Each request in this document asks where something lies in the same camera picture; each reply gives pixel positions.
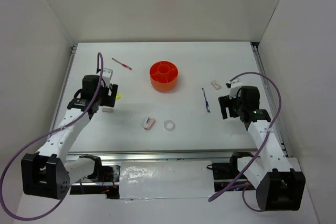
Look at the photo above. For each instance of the beige eraser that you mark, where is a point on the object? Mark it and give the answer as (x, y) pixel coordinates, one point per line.
(107, 109)

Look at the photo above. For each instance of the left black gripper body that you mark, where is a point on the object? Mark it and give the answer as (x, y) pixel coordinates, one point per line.
(105, 99)

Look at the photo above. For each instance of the blue pen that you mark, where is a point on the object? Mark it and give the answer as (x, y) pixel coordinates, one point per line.
(206, 101)

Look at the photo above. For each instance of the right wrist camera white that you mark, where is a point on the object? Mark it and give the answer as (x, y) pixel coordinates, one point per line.
(234, 88)

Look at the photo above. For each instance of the red pen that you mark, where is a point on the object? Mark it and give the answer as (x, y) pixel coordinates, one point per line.
(124, 65)

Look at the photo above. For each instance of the white eraser with print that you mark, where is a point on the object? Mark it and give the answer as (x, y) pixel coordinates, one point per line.
(216, 85)

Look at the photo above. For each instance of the aluminium table frame rail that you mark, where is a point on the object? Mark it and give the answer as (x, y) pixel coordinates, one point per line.
(196, 131)

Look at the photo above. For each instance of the clear tape roll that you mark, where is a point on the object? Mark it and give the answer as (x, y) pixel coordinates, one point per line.
(169, 125)

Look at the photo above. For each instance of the pink correction tape dispenser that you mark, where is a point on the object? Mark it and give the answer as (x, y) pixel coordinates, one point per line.
(148, 123)

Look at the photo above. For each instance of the orange round compartment organizer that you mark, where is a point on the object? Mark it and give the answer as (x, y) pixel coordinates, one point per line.
(164, 76)

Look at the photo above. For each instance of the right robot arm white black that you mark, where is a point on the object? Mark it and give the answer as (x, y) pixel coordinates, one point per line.
(279, 187)

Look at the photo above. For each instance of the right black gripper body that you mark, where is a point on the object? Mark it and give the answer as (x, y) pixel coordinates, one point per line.
(234, 106)

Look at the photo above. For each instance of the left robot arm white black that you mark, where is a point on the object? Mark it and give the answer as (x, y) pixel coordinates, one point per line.
(46, 172)

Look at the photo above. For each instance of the yellow highlighter marker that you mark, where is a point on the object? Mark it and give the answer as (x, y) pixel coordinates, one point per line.
(118, 96)

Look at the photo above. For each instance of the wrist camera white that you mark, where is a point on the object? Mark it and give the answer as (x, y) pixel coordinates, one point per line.
(234, 88)
(106, 76)

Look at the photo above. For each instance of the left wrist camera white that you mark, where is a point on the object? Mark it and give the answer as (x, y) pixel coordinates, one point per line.
(106, 76)

